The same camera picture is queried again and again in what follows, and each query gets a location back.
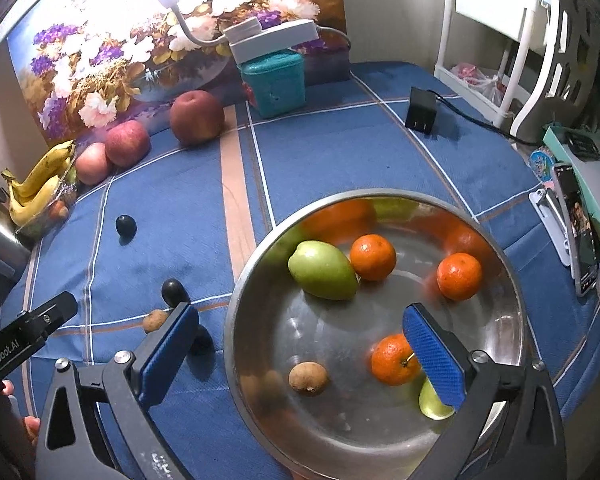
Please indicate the orange mandarin top middle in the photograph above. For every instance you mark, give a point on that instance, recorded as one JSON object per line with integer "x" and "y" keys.
{"x": 373, "y": 257}

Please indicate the dark red apple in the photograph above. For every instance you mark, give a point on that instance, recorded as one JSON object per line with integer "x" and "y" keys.
{"x": 196, "y": 117}

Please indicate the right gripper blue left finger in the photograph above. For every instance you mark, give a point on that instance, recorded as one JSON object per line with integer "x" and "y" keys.
{"x": 73, "y": 443}

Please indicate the white desk lamp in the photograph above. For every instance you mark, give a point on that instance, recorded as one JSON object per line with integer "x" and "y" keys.
{"x": 247, "y": 40}

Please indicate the teal plastic basket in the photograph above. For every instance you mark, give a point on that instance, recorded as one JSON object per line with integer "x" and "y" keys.
{"x": 274, "y": 83}

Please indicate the large green apple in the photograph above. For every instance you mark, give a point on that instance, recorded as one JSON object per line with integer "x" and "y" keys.
{"x": 323, "y": 270}

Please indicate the stainless steel bowl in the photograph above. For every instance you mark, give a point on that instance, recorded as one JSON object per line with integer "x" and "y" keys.
{"x": 357, "y": 427}

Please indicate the clear plastic fruit tray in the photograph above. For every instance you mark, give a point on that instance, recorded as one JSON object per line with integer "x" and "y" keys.
{"x": 56, "y": 212}

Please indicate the orange mandarin with stem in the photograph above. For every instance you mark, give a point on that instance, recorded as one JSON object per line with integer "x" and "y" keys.
{"x": 393, "y": 361}

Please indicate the red apple middle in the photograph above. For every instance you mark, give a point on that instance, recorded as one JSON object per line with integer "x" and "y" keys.
{"x": 126, "y": 144}

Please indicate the pink plastic bag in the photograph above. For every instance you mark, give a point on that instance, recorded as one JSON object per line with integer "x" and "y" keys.
{"x": 489, "y": 86}

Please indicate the round blue sticker tin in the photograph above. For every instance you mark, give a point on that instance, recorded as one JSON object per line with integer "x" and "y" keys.
{"x": 541, "y": 161}

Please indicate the pink apple left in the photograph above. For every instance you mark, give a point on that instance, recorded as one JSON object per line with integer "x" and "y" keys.
{"x": 93, "y": 165}

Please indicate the black power adapter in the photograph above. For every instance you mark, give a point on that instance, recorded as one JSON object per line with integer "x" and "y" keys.
{"x": 421, "y": 111}

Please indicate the smartphone on stand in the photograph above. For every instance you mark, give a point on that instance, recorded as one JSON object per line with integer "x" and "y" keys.
{"x": 579, "y": 230}

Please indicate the teal book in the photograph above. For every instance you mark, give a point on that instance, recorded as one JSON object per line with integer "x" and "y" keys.
{"x": 595, "y": 185}

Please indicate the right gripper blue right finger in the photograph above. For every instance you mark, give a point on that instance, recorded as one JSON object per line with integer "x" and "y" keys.
{"x": 529, "y": 442}

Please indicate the small green apple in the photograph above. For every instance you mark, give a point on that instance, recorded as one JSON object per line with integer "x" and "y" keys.
{"x": 430, "y": 404}

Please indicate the floral painting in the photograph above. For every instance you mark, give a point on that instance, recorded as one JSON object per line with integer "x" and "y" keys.
{"x": 84, "y": 66}

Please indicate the brown kiwi in bowl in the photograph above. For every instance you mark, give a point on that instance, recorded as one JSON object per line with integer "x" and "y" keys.
{"x": 308, "y": 378}

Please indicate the white phone stand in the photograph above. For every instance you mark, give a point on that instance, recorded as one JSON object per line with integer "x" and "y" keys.
{"x": 544, "y": 202}

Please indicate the yellow banana bunch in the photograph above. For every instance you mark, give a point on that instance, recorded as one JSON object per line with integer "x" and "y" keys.
{"x": 37, "y": 185}

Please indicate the white shelf rack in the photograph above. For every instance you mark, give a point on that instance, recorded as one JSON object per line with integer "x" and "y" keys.
{"x": 547, "y": 68}

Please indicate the brown kiwi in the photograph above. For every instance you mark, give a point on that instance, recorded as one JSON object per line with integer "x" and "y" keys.
{"x": 308, "y": 378}
{"x": 154, "y": 320}

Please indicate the orange mandarin right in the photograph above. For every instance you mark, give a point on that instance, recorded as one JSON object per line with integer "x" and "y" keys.
{"x": 459, "y": 276}

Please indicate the blue plaid tablecloth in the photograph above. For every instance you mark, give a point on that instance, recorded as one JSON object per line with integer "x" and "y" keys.
{"x": 350, "y": 136}

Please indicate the person's left hand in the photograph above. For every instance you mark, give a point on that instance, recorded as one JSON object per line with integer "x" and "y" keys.
{"x": 31, "y": 424}

